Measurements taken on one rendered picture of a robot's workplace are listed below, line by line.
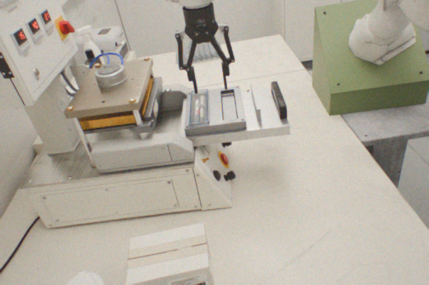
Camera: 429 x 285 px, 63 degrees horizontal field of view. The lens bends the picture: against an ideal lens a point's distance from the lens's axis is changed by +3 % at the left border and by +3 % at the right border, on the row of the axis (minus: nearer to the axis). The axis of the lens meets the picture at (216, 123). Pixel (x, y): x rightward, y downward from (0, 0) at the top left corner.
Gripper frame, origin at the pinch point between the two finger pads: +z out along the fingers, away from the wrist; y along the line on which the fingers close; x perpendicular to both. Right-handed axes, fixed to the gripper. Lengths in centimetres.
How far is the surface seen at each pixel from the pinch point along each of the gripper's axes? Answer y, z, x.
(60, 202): -45, 22, -16
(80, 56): -67, 20, 88
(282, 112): 18.1, 8.3, -8.0
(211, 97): -0.4, 8.1, 4.9
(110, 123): -26.6, 3.4, -9.6
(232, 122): 4.4, 8.0, -10.0
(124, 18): -77, 46, 243
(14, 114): -73, 16, 27
